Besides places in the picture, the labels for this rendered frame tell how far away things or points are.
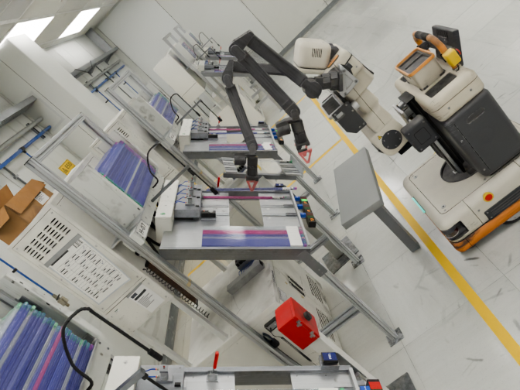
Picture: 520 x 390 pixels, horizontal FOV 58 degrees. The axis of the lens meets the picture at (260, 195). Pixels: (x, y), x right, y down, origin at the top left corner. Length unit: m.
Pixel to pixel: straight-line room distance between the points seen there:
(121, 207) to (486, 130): 1.75
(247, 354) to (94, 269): 0.90
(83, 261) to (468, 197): 1.89
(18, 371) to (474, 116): 2.06
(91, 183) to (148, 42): 8.04
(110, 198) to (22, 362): 1.08
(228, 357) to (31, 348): 1.40
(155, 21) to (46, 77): 4.79
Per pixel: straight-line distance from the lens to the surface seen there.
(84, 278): 2.38
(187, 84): 7.05
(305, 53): 2.27
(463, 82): 2.35
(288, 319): 1.93
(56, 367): 1.42
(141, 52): 10.21
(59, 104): 5.68
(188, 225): 2.45
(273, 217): 2.54
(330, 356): 1.64
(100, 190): 2.27
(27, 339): 1.42
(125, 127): 3.56
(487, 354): 2.36
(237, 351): 2.59
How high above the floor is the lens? 1.81
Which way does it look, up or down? 20 degrees down
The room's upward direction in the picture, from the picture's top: 47 degrees counter-clockwise
